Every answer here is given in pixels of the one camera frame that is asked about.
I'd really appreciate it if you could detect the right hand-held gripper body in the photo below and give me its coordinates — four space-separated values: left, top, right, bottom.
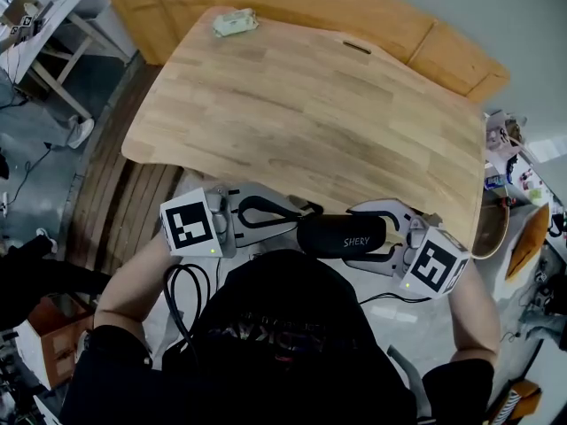
395 213 470 300

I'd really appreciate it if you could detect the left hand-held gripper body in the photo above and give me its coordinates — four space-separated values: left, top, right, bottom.
159 185 238 259

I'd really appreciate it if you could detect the black glasses case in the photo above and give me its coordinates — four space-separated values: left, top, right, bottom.
296 213 393 260

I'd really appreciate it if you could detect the person's right forearm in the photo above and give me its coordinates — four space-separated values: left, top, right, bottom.
447 259 501 365

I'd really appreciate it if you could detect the person's left forearm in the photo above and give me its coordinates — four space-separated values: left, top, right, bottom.
93 232 183 331

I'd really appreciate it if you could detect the round wooden stool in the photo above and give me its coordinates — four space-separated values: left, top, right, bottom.
471 197 510 260

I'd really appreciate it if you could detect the stack of wooden planks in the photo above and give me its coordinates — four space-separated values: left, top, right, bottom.
66 148 185 274

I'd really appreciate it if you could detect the orange cushion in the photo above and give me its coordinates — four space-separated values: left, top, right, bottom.
504 204 551 282

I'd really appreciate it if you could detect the person's black printed t-shirt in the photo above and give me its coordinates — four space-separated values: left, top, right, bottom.
59 249 495 425

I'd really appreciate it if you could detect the orange striped box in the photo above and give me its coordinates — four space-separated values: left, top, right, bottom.
491 378 544 422

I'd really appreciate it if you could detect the pale green wipes packet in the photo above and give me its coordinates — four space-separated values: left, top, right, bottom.
211 8 260 38

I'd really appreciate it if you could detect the small brown wooden cabinet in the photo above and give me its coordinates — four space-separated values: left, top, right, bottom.
17 294 97 391

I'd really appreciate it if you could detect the white table with wooden legs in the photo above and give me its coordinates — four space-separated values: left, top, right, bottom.
0 0 134 121

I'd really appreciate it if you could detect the thin black cable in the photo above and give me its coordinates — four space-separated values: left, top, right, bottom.
358 292 433 305

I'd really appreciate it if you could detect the thick black cable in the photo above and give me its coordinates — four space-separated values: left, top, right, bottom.
163 263 212 358

